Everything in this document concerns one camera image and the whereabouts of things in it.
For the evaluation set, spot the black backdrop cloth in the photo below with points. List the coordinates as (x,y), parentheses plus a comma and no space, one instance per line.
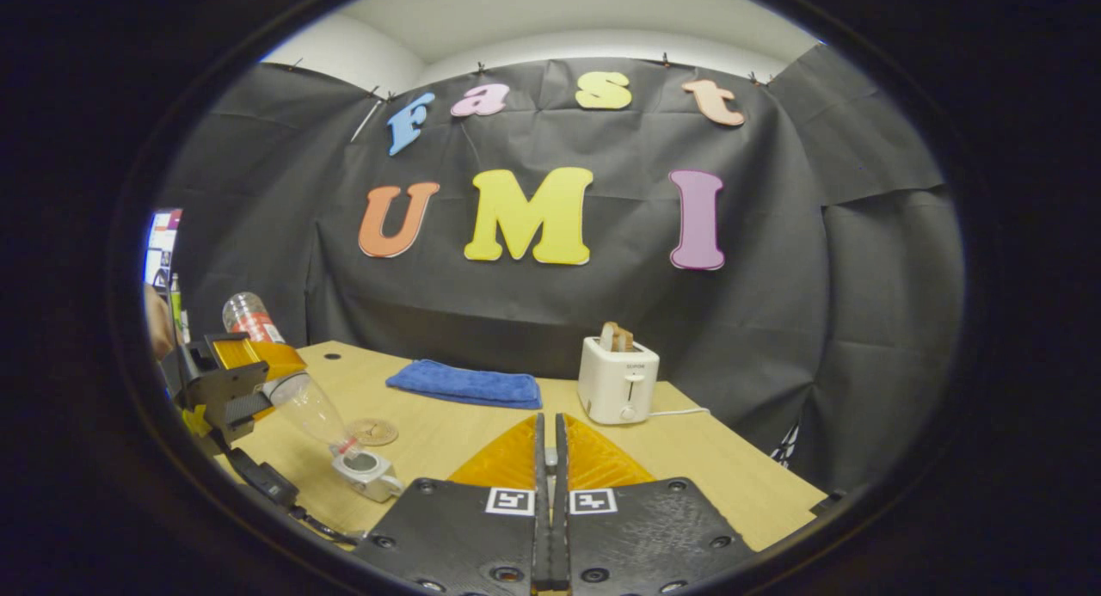
(602,321)

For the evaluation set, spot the clear plastic water bottle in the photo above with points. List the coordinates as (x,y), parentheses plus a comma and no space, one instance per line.
(314,411)

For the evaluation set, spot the green bottle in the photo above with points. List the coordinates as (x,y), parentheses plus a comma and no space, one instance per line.
(176,308)

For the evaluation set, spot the round wooden coaster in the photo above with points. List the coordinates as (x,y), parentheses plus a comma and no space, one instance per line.
(378,431)

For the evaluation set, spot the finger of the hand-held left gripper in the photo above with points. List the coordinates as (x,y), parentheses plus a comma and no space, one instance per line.
(228,398)
(262,359)

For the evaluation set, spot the black and white checkered sheet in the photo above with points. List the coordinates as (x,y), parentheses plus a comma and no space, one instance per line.
(784,448)

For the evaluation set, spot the white teacup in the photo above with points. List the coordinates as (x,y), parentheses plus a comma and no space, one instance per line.
(378,484)

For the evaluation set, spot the computer monitor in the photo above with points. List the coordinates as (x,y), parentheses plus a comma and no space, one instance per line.
(162,252)

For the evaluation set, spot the white toaster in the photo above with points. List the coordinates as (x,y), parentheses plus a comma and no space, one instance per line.
(615,385)

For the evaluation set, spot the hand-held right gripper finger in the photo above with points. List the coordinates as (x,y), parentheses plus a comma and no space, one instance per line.
(561,544)
(542,544)

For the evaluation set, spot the bread slice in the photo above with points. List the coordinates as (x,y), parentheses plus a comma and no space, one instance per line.
(616,338)

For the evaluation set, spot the white teacup lid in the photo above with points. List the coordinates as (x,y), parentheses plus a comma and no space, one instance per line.
(551,476)

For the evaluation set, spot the blue folded towel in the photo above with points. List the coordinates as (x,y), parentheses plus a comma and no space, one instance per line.
(464,385)

